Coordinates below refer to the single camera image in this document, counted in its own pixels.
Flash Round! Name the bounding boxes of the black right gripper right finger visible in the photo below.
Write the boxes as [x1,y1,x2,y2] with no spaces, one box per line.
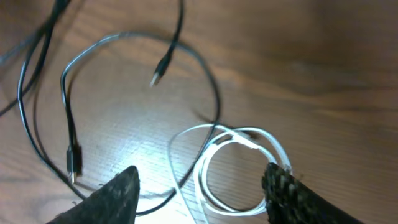
[261,163,362,224]

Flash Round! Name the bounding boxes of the white usb cable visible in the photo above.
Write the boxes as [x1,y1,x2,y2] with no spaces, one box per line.
[167,123,293,224]

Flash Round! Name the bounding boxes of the black usb cable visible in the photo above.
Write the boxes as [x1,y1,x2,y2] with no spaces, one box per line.
[0,0,72,116]
[17,0,221,217]

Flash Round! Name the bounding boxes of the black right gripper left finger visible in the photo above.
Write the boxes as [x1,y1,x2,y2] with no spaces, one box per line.
[49,166,140,224]

